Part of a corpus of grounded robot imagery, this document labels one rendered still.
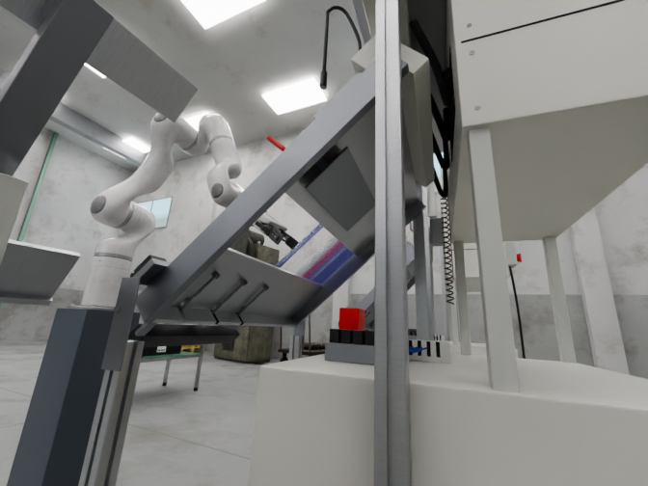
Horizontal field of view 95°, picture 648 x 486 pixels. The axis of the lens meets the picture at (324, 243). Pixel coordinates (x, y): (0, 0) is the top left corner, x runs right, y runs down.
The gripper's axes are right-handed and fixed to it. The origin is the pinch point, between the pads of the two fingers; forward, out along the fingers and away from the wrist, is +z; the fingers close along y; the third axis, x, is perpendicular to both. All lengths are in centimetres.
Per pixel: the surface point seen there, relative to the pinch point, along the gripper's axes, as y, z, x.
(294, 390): -33, 38, 10
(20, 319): 297, -678, 619
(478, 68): -28, 29, -48
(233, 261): -20.6, 4.2, 8.2
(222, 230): -32.2, 6.8, 0.8
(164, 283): -33.5, 3.2, 16.7
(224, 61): 269, -514, -131
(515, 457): -31, 62, -4
